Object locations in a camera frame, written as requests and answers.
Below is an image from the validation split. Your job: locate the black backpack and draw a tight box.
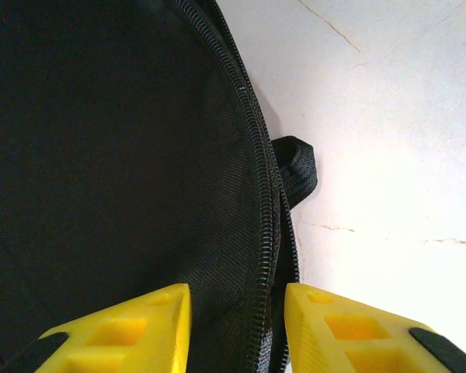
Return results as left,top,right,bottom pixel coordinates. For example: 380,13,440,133
0,0,319,373

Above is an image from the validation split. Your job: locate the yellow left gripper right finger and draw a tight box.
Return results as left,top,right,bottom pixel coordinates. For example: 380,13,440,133
283,282,466,373

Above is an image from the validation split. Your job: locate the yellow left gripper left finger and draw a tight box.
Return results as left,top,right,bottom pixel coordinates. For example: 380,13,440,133
0,283,193,373

